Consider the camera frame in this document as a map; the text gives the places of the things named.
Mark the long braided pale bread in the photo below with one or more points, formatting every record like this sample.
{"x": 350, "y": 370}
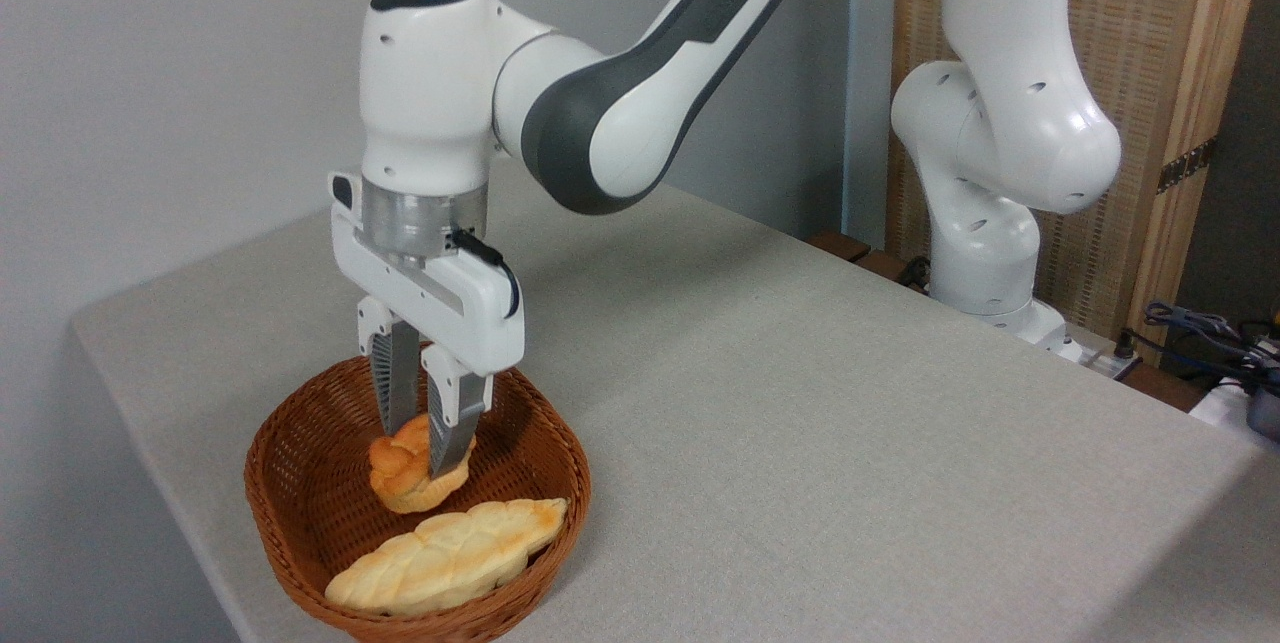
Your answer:
{"x": 450, "y": 558}

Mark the brown wicker basket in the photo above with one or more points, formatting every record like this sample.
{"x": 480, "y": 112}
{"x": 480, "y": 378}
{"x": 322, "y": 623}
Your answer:
{"x": 300, "y": 483}

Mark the round orange bread roll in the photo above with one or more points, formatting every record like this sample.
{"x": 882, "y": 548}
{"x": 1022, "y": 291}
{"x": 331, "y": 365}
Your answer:
{"x": 400, "y": 483}

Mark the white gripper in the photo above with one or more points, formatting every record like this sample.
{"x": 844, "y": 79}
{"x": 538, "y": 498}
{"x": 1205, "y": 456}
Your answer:
{"x": 460, "y": 313}

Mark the metal screen hinge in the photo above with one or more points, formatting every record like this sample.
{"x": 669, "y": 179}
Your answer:
{"x": 1187, "y": 165}

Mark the blue-grey plastic object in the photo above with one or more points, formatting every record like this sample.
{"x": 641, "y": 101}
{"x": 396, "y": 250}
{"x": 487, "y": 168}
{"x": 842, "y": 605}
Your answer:
{"x": 1265, "y": 413}

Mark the white vertical pipe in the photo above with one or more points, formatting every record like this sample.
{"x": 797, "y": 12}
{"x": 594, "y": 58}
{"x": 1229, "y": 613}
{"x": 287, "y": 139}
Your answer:
{"x": 868, "y": 73}

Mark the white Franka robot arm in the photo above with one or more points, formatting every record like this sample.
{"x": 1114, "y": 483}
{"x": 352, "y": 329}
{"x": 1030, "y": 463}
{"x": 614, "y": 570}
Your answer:
{"x": 640, "y": 103}

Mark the wooden rattan screen panel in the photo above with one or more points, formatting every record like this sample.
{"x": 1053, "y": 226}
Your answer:
{"x": 1150, "y": 43}

